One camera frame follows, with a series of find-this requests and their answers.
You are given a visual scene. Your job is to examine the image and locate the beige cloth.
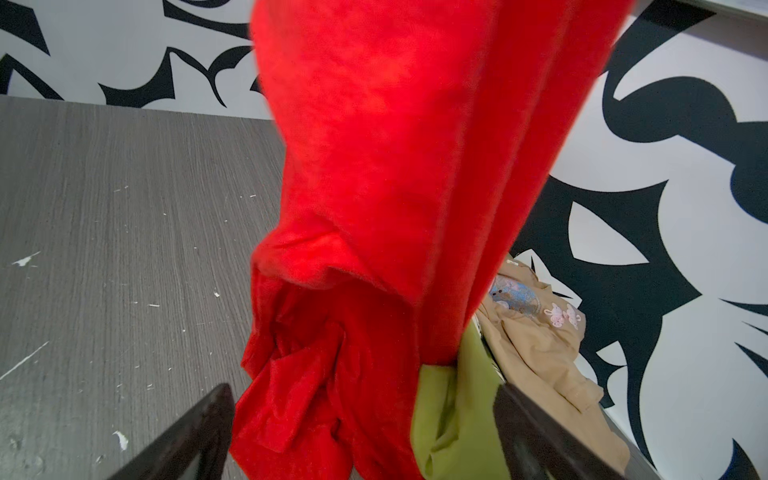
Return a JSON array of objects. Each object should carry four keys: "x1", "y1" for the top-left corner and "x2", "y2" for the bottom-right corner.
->
[{"x1": 475, "y1": 256, "x2": 630, "y2": 473}]

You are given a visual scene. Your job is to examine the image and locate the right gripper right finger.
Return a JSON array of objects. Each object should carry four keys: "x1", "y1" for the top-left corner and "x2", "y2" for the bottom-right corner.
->
[{"x1": 493, "y1": 384, "x2": 626, "y2": 479}]

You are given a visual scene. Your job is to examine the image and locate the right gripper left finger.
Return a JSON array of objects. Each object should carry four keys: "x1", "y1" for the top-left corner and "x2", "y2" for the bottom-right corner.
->
[{"x1": 110, "y1": 383, "x2": 235, "y2": 480}]

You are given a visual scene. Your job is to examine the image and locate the red cloth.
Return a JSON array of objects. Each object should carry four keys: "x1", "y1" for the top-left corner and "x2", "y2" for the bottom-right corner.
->
[{"x1": 230, "y1": 1, "x2": 631, "y2": 479}]

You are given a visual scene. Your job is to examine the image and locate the green printed shirt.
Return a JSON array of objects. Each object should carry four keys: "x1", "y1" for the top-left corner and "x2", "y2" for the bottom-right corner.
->
[{"x1": 410, "y1": 322, "x2": 511, "y2": 479}]

